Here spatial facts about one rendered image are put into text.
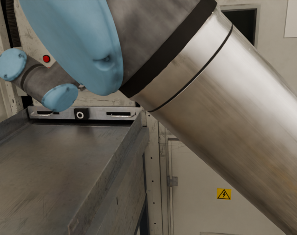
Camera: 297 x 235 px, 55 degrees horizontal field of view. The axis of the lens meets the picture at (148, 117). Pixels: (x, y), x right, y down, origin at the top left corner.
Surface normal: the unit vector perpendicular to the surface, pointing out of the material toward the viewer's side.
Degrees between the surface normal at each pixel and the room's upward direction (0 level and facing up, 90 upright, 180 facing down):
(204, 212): 90
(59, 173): 0
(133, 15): 90
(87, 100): 90
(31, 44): 90
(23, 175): 0
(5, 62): 58
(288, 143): 76
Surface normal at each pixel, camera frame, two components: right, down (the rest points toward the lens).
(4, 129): 0.98, 0.01
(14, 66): -0.25, -0.21
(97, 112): -0.18, 0.35
